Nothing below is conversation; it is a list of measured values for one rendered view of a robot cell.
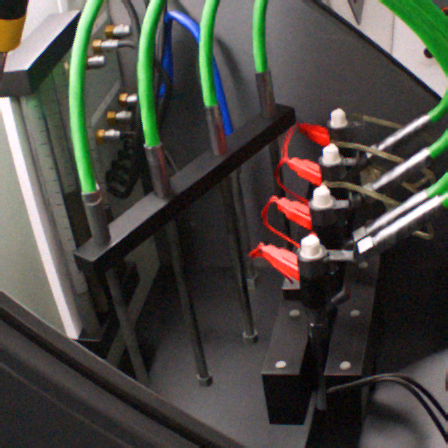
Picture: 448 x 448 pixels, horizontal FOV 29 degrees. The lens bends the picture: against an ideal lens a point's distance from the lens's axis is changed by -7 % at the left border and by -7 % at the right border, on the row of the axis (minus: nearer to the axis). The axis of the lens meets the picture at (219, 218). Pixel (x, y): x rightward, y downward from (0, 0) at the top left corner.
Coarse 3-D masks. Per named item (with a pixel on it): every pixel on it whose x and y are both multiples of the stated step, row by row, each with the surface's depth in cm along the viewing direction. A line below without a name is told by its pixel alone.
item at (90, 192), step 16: (96, 0) 73; (416, 0) 66; (96, 16) 74; (432, 16) 67; (80, 32) 75; (80, 48) 76; (80, 64) 77; (80, 80) 78; (80, 96) 79; (80, 112) 80; (80, 128) 81; (80, 144) 82; (80, 160) 83; (80, 176) 84; (96, 192) 85
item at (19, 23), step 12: (0, 0) 38; (12, 0) 38; (24, 0) 38; (0, 12) 38; (12, 12) 38; (24, 12) 39; (0, 24) 39; (12, 24) 39; (24, 24) 40; (0, 36) 39; (12, 36) 39; (0, 48) 40; (12, 48) 40; (0, 60) 41; (0, 72) 41; (0, 84) 42
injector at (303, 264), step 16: (320, 256) 83; (304, 272) 84; (320, 272) 84; (304, 288) 85; (320, 288) 85; (304, 304) 86; (320, 304) 86; (336, 304) 86; (320, 320) 87; (320, 336) 88; (320, 352) 90; (320, 368) 91; (320, 384) 92; (320, 400) 94
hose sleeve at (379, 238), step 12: (420, 204) 78; (432, 204) 77; (408, 216) 79; (420, 216) 78; (432, 216) 77; (384, 228) 80; (396, 228) 79; (408, 228) 79; (384, 240) 80; (396, 240) 80
